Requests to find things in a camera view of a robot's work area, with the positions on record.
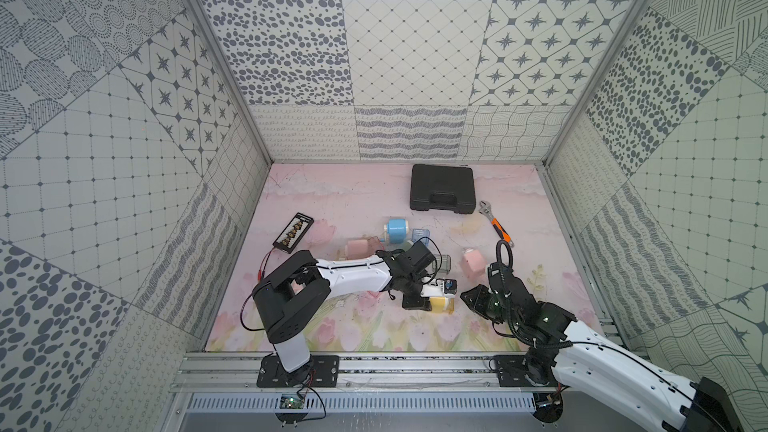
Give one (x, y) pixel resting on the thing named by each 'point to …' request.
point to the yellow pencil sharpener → (442, 304)
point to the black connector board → (294, 233)
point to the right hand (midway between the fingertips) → (463, 300)
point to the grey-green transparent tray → (442, 263)
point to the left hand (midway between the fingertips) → (438, 303)
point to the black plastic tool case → (441, 187)
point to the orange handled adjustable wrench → (498, 225)
